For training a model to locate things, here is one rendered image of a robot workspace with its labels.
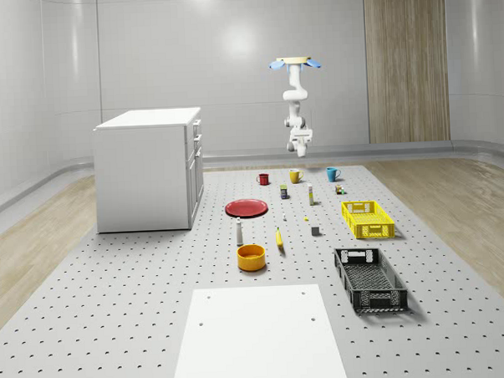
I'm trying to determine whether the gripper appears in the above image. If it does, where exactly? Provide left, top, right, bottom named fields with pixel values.
left=288, top=126, right=315, bottom=143

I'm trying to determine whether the drone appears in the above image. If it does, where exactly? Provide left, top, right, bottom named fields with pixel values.
left=268, top=54, right=323, bottom=72

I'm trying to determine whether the red plate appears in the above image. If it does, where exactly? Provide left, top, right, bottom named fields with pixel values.
left=224, top=197, right=270, bottom=220

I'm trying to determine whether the yellow basket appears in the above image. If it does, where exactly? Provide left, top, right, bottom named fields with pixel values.
left=340, top=199, right=397, bottom=241

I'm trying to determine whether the yellow bowl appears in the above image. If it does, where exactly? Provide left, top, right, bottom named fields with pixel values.
left=236, top=243, right=267, bottom=273

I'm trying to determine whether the white cabinet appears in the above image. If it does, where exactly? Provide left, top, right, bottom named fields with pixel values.
left=91, top=106, right=208, bottom=235

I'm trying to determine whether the dark grey basket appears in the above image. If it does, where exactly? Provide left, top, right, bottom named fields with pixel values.
left=333, top=245, right=410, bottom=317

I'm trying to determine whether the white board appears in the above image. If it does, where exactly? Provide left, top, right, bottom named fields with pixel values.
left=166, top=282, right=350, bottom=378

